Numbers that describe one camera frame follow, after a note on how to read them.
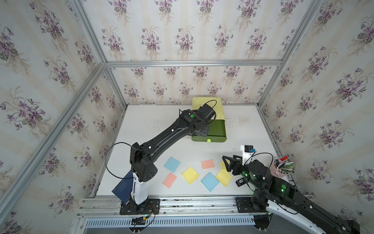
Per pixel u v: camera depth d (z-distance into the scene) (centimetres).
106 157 93
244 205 73
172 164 89
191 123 52
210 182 82
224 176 83
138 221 72
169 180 83
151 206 73
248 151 62
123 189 78
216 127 87
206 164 89
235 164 62
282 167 79
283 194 50
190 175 84
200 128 55
